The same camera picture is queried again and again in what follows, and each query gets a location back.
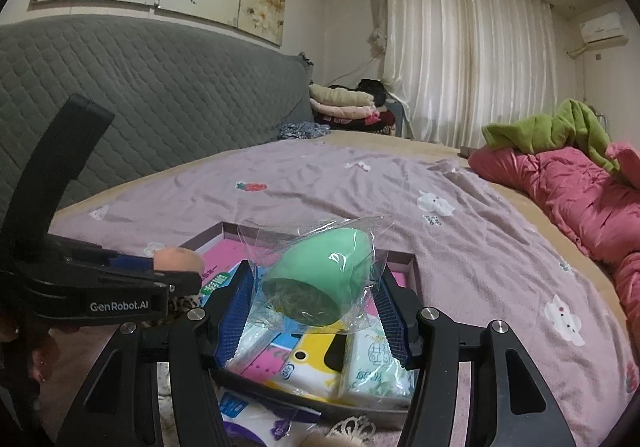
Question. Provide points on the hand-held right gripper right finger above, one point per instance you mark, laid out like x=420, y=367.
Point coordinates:
x=395, y=322

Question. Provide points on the green blanket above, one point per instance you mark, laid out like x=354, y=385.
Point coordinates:
x=545, y=127

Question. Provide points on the blue patterned cloth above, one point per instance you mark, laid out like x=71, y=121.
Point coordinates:
x=305, y=129

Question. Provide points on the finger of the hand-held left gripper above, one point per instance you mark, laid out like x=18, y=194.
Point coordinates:
x=125, y=261
x=175, y=283

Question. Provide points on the dark red clothing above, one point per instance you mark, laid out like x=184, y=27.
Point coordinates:
x=380, y=119

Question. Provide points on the white curtain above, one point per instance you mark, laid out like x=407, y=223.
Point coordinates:
x=465, y=57

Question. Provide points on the black garment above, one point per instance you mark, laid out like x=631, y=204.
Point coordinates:
x=372, y=88

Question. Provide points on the yellow cartoon tissue pack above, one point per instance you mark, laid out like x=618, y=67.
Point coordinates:
x=320, y=367

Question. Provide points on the beige folded blanket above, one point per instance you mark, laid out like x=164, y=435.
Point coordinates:
x=340, y=94

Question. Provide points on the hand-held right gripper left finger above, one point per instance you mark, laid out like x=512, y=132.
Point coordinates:
x=235, y=317

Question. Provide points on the beige makeup sponge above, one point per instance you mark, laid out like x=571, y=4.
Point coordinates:
x=177, y=259

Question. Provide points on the shallow brown cardboard box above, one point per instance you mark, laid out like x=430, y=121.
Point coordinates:
x=310, y=401

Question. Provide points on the white air conditioner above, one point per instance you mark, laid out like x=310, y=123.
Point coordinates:
x=602, y=28

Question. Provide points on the person's left hand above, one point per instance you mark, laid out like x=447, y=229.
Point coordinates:
x=42, y=357

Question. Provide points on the green cup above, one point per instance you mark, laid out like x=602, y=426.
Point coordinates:
x=320, y=272

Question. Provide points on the pink folded blanket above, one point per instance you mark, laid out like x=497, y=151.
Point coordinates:
x=350, y=111

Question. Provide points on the pink quilt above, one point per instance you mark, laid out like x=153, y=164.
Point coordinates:
x=565, y=187

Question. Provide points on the grey bedside cabinet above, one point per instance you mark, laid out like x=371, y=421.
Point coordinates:
x=398, y=119

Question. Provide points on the pink children's book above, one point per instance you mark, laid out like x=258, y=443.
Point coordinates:
x=220, y=254

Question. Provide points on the grey quilted headboard cover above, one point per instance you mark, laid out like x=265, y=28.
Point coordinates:
x=175, y=97

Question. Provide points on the green floral tissue pack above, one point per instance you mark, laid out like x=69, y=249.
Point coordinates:
x=375, y=372

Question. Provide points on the tan bed mattress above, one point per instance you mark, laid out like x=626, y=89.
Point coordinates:
x=400, y=147

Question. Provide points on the purple cartoon tissue pack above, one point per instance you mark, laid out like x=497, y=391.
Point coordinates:
x=250, y=422

